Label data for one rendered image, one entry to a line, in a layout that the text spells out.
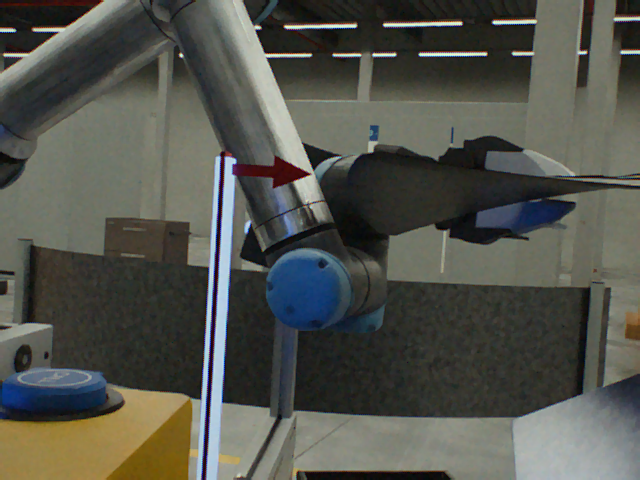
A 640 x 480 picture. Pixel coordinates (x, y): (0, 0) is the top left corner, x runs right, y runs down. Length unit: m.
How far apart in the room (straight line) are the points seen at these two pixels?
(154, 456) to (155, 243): 6.96
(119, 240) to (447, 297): 5.38
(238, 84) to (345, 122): 6.14
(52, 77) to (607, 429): 0.73
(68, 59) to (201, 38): 0.26
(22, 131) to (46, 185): 9.32
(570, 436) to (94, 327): 2.18
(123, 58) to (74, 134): 9.21
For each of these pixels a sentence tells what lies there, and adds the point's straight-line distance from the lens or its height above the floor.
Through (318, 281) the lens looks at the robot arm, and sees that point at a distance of 0.70.
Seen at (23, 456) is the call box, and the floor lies 1.07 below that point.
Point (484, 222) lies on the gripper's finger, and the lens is 0.68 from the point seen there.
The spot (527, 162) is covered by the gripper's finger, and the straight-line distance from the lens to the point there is 0.66.
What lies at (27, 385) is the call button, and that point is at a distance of 0.34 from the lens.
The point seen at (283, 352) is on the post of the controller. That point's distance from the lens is 1.11.
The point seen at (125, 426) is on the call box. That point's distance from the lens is 0.31.
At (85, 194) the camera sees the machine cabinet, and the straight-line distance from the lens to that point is 10.38.
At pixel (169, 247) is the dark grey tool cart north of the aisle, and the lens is 7.29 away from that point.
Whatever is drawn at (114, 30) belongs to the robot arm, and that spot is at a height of 1.34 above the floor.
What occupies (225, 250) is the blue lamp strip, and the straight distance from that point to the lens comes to 0.57.
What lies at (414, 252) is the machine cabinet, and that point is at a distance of 6.67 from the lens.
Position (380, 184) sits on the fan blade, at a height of 1.18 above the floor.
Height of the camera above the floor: 1.16
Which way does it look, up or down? 3 degrees down
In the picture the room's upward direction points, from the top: 4 degrees clockwise
